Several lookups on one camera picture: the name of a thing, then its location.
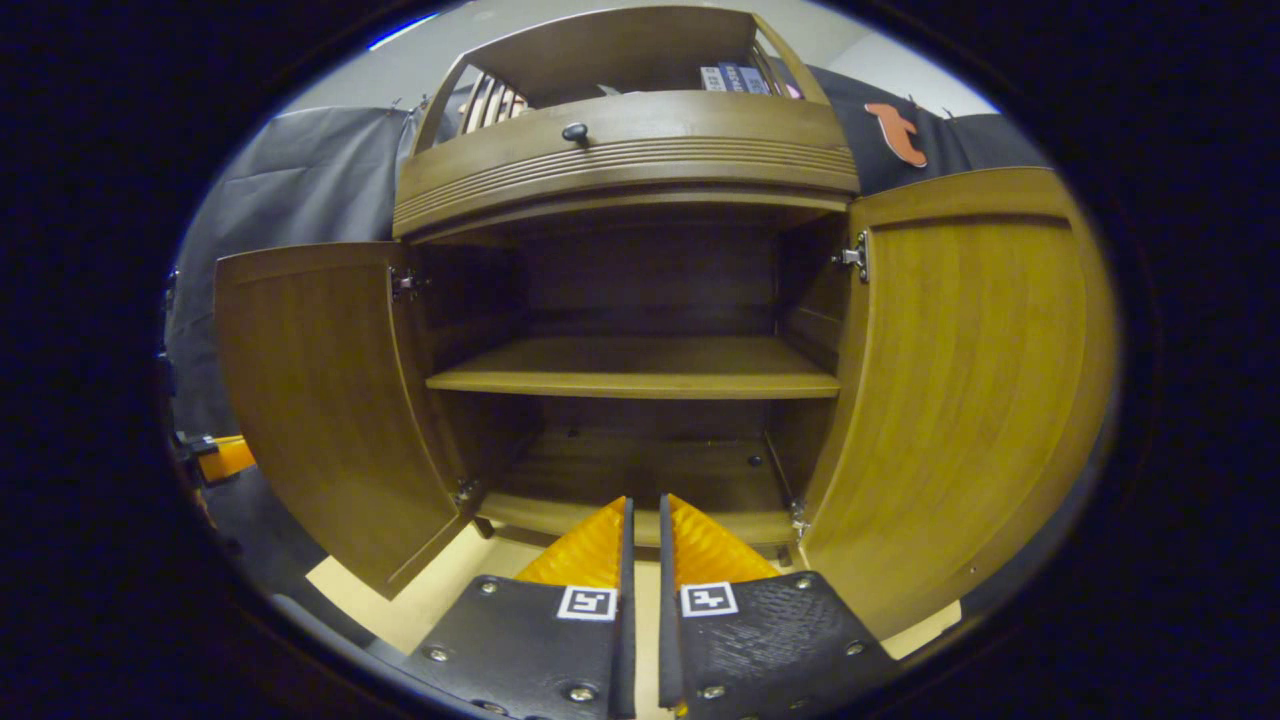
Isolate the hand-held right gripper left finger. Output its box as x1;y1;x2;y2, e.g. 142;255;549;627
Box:
405;495;638;720

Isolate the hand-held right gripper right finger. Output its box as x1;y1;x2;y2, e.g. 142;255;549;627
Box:
657;493;901;720

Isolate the wooden shoe cabinet door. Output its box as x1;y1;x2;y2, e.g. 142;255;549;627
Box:
800;167;1119;643
213;242;476;601

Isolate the wooden double-door shoe cabinet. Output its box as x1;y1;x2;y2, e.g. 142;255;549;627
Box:
213;5;1119;643

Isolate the wooden cabinet drawer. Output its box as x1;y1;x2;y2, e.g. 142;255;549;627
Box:
392;90;861;241

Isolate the wooden inner shelf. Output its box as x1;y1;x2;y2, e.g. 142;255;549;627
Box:
426;335;841;401

